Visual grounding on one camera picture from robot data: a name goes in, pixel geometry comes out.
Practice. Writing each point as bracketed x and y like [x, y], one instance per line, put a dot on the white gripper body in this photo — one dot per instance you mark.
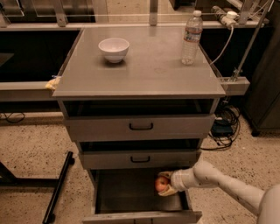
[177, 179]

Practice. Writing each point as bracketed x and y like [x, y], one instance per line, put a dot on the red apple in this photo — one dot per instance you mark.
[161, 183]

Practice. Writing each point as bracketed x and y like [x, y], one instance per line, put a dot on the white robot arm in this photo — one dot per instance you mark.
[265, 205]

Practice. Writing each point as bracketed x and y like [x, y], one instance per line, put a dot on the grey middle drawer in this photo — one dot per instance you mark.
[128, 159]

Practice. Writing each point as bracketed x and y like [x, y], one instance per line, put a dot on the grey drawer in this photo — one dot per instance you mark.
[140, 127]
[128, 196]
[128, 159]

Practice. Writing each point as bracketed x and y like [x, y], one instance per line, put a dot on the grey bottom drawer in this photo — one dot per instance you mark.
[128, 196]

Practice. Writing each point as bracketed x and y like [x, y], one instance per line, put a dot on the grey drawer cabinet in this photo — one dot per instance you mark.
[150, 81]

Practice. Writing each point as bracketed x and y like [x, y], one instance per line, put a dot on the grey top drawer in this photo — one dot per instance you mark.
[140, 127]

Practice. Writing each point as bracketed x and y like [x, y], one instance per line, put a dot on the white ceramic bowl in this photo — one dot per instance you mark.
[114, 50]

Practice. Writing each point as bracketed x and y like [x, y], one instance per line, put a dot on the clear plastic water bottle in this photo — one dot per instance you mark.
[191, 39]

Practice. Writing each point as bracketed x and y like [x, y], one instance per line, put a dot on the yellow tape piece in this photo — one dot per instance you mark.
[53, 83]

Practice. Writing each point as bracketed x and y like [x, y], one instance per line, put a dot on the black metal floor stand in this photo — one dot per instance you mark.
[8, 179]

